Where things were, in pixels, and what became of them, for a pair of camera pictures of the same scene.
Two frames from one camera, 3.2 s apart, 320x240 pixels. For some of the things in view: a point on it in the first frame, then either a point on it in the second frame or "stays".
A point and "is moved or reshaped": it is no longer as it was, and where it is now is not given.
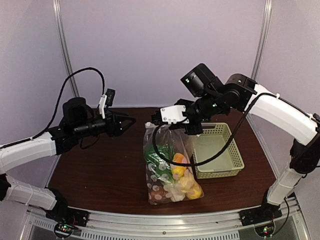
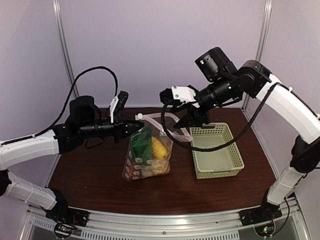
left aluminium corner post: (66, 54) stays
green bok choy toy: (160, 167) -> (141, 141)
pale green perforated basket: (214, 138) stays
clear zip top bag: (172, 172) is moved or reshaped
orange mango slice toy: (178, 157) -> (159, 151)
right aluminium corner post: (267, 13) stays
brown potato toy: (157, 193) -> (132, 170)
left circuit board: (63, 230) stays
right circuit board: (265, 230) stays
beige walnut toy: (184, 184) -> (160, 166)
